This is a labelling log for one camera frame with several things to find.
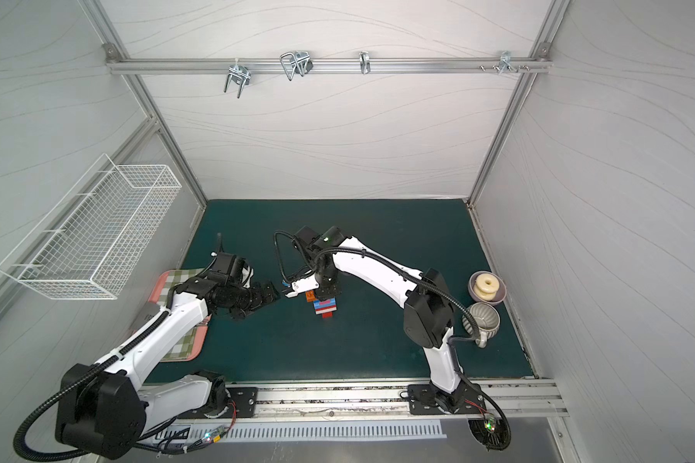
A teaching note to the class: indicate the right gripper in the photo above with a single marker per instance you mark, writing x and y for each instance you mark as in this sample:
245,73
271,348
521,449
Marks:
326,289

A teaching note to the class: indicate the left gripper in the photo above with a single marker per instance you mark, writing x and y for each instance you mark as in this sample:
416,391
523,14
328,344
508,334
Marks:
260,294

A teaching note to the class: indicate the light blue 2x4 lego brick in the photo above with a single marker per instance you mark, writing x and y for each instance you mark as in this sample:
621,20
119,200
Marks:
325,306

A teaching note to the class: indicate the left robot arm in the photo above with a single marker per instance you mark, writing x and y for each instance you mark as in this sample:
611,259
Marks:
103,409

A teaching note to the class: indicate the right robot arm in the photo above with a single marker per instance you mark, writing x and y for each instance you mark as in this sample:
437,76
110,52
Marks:
428,307

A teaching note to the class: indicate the pink tray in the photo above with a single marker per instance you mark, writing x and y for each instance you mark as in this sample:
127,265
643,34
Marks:
191,344

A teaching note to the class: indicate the green table mat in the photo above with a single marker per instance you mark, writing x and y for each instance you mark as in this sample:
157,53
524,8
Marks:
287,340

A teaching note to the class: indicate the ribbed grey cup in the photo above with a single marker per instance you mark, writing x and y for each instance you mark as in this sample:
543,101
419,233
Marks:
482,322

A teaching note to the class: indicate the metal hook clamp middle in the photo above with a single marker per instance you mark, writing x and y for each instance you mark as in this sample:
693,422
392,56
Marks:
296,63

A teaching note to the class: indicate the metal hook clamp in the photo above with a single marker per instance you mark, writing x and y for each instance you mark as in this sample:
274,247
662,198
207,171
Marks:
238,77
296,63

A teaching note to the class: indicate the metal hook clamp left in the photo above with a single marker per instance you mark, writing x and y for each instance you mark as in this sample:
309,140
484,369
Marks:
238,77

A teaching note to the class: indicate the metal clamp right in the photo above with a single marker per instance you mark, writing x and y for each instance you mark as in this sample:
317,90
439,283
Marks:
505,64

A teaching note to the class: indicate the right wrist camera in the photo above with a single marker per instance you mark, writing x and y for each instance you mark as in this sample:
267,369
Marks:
301,286

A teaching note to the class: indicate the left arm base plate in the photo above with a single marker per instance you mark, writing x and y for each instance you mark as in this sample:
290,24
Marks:
242,402

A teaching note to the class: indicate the white wire basket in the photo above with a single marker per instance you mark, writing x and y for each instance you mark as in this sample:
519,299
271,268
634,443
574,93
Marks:
88,244

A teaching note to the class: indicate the white slotted cable duct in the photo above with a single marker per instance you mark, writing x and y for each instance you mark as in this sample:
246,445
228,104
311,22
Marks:
355,431

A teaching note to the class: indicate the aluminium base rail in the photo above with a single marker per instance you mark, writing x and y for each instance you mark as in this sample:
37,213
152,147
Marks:
387,400

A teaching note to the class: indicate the bowl with cream ring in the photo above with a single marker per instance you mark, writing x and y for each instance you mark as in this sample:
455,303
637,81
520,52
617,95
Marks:
486,287

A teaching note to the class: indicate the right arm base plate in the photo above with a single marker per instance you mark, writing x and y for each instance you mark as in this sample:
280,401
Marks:
426,399

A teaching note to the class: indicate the metal ring clamp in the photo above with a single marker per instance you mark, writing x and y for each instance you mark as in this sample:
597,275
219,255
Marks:
364,62

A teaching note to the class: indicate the aluminium crossbar rail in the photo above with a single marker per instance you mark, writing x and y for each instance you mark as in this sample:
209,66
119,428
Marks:
322,66

